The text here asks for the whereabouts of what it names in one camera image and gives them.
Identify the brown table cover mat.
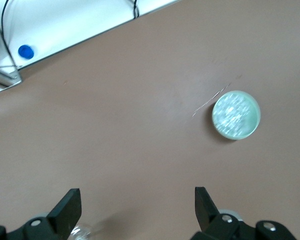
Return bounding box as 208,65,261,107
0,0,300,240

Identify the blue round cap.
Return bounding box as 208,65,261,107
17,44,35,60

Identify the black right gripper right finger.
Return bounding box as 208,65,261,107
194,186,298,240

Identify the pale green round bowl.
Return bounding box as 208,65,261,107
211,90,261,140

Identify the thin black cable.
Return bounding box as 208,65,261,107
1,0,19,68

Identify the heap of clear ice cubes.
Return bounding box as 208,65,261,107
214,94,257,133

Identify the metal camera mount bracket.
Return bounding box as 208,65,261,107
0,58,23,94

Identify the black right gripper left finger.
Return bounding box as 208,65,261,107
0,188,82,240

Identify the clear stemmed wine glass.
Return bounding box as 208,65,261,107
69,219,101,240

